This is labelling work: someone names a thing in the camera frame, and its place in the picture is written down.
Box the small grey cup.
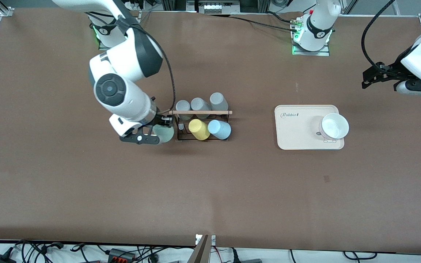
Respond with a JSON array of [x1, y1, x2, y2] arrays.
[[176, 100, 193, 120]]

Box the tan pointed bar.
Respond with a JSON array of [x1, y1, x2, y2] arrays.
[[188, 236, 211, 263]]

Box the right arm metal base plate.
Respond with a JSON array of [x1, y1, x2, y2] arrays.
[[98, 11, 139, 51]]

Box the black box red switches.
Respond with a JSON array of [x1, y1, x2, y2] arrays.
[[107, 248, 137, 262]]

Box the beige rabbit print tray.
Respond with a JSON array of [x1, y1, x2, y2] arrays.
[[274, 105, 345, 150]]

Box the pale green cup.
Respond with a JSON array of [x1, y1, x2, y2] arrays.
[[152, 123, 175, 144]]

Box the short black table cable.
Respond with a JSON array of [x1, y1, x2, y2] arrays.
[[265, 11, 300, 24]]

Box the white bowl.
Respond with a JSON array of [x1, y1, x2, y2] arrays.
[[319, 113, 349, 140]]

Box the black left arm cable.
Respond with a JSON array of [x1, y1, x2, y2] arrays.
[[361, 0, 397, 73]]

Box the yellow cup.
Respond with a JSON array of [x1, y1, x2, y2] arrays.
[[189, 119, 211, 141]]

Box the light blue cup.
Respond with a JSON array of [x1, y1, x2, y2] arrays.
[[208, 119, 231, 140]]

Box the black looped floor cable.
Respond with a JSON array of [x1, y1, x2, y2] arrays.
[[342, 251, 377, 260]]

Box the long black table cable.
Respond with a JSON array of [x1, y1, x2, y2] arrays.
[[210, 14, 299, 33]]

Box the black wire cup rack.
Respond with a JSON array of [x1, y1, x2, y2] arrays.
[[169, 110, 233, 142]]

